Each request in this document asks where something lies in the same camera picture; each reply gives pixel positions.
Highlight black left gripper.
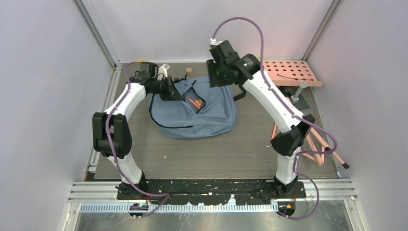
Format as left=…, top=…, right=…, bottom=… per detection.
left=150, top=75, right=183, bottom=102

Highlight orange pencil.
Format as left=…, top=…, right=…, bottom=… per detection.
left=271, top=124, right=277, bottom=139
left=188, top=97, right=201, bottom=109

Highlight blue grey student backpack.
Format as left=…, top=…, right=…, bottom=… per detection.
left=149, top=77, right=238, bottom=139

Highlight orange triangular sticker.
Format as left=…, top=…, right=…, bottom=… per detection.
left=194, top=100, right=204, bottom=108

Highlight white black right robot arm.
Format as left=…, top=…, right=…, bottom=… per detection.
left=207, top=38, right=315, bottom=198

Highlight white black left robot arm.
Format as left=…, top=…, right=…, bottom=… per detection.
left=92, top=62, right=183, bottom=199

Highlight small wooden cube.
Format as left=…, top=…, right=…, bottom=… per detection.
left=186, top=67, right=192, bottom=76

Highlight pink perforated music stand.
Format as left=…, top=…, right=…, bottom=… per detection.
left=263, top=60, right=350, bottom=169

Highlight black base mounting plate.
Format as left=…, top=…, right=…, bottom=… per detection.
left=115, top=179, right=306, bottom=205

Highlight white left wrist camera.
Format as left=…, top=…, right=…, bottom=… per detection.
left=157, top=64, right=170, bottom=80

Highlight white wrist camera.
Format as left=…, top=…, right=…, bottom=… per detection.
left=157, top=64, right=170, bottom=80
left=209, top=38, right=223, bottom=47

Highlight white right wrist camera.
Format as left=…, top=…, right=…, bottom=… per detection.
left=209, top=38, right=223, bottom=47

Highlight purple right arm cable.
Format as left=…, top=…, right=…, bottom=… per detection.
left=210, top=16, right=338, bottom=220

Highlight grey lego plate with post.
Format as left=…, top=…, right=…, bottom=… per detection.
left=289, top=82, right=310, bottom=111

